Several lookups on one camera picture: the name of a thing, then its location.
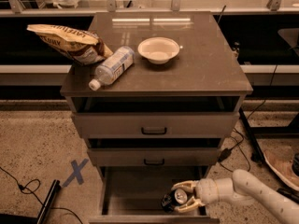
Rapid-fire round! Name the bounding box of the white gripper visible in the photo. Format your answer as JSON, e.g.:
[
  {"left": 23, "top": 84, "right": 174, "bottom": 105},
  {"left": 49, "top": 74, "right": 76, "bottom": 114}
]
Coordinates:
[{"left": 171, "top": 178, "right": 234, "bottom": 213}]

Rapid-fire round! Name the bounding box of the dark blue pepsi can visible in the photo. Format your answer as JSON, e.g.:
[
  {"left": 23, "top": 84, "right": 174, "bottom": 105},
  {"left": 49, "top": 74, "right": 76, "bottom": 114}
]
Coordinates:
[{"left": 161, "top": 189, "right": 188, "bottom": 213}]

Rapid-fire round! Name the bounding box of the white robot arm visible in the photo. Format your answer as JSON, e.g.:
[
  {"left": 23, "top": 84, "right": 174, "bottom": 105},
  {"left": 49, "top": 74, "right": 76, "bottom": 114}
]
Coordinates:
[{"left": 171, "top": 169, "right": 299, "bottom": 224}]

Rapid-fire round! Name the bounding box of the middle grey drawer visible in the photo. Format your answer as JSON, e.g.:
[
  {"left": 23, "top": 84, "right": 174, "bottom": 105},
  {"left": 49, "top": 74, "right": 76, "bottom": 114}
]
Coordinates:
[{"left": 88, "top": 147, "right": 220, "bottom": 166}]

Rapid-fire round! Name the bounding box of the grey drawer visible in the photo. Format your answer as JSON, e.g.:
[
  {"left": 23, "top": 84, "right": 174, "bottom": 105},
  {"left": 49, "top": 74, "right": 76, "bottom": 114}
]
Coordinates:
[
  {"left": 88, "top": 147, "right": 220, "bottom": 166},
  {"left": 89, "top": 166, "right": 220, "bottom": 224},
  {"left": 72, "top": 112, "right": 239, "bottom": 139}
]

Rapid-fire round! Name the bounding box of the bottom grey drawer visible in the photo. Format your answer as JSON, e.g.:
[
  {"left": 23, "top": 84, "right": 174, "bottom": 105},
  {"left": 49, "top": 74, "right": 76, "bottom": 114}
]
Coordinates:
[{"left": 89, "top": 166, "right": 220, "bottom": 224}]

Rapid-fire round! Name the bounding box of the top grey drawer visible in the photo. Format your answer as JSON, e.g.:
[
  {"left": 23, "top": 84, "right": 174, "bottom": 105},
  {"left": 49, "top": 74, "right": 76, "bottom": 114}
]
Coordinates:
[{"left": 72, "top": 112, "right": 239, "bottom": 139}]

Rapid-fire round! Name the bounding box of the grey drawer cabinet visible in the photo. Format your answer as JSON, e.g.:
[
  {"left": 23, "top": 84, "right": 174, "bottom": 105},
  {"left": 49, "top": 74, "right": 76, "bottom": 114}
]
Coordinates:
[{"left": 60, "top": 10, "right": 254, "bottom": 224}]

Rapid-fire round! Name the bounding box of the black stand leg right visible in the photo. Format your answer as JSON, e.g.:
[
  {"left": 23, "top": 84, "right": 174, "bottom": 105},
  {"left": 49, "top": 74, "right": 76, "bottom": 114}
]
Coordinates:
[{"left": 239, "top": 108, "right": 264, "bottom": 164}]

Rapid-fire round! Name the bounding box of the black stand leg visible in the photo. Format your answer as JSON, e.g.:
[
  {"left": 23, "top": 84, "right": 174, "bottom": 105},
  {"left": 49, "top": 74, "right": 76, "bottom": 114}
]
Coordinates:
[
  {"left": 239, "top": 108, "right": 264, "bottom": 164},
  {"left": 0, "top": 179, "right": 62, "bottom": 224}
]

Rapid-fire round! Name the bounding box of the blue tape cross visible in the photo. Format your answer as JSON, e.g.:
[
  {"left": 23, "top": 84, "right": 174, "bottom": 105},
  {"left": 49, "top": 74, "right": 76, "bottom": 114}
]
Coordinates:
[{"left": 63, "top": 159, "right": 89, "bottom": 188}]

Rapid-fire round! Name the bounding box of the black stand leg left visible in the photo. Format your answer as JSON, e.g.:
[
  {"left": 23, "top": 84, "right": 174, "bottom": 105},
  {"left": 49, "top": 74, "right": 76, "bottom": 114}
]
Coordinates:
[{"left": 0, "top": 179, "right": 62, "bottom": 224}]

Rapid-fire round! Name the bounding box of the white paper bowl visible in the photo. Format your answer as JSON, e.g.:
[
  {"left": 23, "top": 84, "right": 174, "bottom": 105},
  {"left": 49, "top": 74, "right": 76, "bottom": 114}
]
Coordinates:
[{"left": 137, "top": 37, "right": 180, "bottom": 64}]

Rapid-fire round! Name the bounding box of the clear plastic water bottle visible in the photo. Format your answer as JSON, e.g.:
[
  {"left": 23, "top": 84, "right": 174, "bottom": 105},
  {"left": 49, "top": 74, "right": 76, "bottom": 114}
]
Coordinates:
[{"left": 89, "top": 46, "right": 135, "bottom": 91}]

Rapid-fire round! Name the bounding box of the chip bag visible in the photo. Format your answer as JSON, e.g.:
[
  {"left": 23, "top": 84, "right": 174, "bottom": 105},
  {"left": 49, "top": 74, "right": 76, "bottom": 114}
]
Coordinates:
[{"left": 27, "top": 24, "right": 113, "bottom": 65}]

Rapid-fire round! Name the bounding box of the metal railing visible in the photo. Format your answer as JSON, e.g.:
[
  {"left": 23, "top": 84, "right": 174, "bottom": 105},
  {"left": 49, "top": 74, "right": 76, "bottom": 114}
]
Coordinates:
[{"left": 0, "top": 0, "right": 299, "bottom": 17}]

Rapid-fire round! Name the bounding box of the black power adapter cable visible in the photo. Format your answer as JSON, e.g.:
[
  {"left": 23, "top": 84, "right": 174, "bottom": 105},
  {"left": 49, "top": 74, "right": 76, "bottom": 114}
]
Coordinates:
[{"left": 217, "top": 63, "right": 279, "bottom": 173}]

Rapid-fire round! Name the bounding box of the black cable left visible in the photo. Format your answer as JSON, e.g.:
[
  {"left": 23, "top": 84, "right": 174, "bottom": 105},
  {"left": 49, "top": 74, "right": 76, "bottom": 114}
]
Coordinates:
[{"left": 0, "top": 165, "right": 84, "bottom": 224}]

